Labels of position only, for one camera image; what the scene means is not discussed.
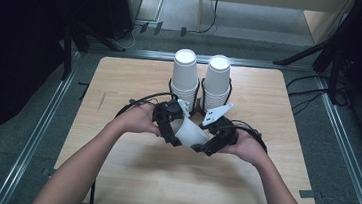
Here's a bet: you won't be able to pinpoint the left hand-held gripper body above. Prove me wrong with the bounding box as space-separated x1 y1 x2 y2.
150 95 192 131

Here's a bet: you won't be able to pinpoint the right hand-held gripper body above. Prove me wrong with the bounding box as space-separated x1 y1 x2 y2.
197 100 242 146

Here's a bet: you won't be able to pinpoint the white paper cup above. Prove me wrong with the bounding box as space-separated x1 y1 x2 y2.
168 113 214 151

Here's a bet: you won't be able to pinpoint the black wire cup holder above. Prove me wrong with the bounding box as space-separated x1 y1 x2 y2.
166 73 234 123

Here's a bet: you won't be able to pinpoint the stack of white cups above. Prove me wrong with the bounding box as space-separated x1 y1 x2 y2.
167 47 204 114
199 52 236 116

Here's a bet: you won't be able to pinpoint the person's left hand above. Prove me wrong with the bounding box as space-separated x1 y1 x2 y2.
112 100 166 138

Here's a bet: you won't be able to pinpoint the person's right hand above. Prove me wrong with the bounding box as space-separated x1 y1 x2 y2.
218 127 269 168

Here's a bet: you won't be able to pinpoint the dark cabinet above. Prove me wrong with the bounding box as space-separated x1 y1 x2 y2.
95 0 145 44

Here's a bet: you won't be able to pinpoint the black tripod stand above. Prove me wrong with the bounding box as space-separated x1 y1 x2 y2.
269 0 362 108

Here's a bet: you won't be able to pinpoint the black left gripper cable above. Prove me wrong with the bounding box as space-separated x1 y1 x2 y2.
114 87 180 125

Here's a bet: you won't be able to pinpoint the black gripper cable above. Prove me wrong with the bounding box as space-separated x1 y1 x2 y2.
228 119 271 155
114 87 180 125

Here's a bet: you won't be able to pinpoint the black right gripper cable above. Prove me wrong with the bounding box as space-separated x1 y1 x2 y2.
228 119 271 155

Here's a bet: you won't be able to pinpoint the metal floor rail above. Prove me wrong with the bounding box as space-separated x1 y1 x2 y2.
86 43 311 76
303 75 362 204
0 44 82 204

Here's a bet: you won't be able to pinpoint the black floor cables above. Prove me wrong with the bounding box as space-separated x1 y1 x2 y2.
282 71 353 121

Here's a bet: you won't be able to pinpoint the black hanging power cable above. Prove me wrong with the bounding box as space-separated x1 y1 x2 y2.
186 0 221 37

